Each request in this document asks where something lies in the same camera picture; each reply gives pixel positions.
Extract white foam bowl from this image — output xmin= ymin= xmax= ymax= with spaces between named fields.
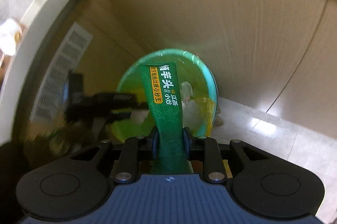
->
xmin=0 ymin=18 xmax=22 ymax=56

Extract green trash bin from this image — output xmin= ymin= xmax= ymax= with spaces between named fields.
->
xmin=111 ymin=49 xmax=218 ymax=141

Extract white paper napkin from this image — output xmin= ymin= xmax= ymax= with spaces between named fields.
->
xmin=130 ymin=81 xmax=203 ymax=133

